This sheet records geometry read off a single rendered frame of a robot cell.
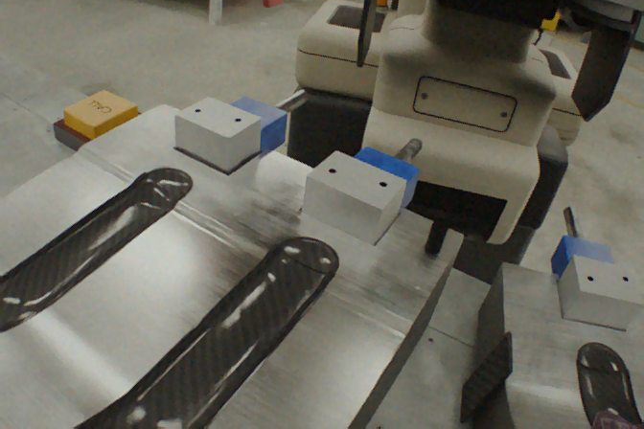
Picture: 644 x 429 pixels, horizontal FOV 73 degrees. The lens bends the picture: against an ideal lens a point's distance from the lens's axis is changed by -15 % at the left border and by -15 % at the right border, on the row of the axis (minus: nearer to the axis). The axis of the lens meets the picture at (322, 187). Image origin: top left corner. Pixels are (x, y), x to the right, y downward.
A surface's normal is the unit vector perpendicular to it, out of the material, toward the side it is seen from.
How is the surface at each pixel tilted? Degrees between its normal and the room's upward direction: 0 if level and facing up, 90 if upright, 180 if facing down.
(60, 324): 3
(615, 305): 90
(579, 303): 90
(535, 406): 18
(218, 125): 0
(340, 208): 90
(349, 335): 2
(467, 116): 98
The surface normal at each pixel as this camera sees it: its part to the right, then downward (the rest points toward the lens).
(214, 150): -0.51, 0.46
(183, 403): 0.10, -0.79
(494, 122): -0.22, 0.67
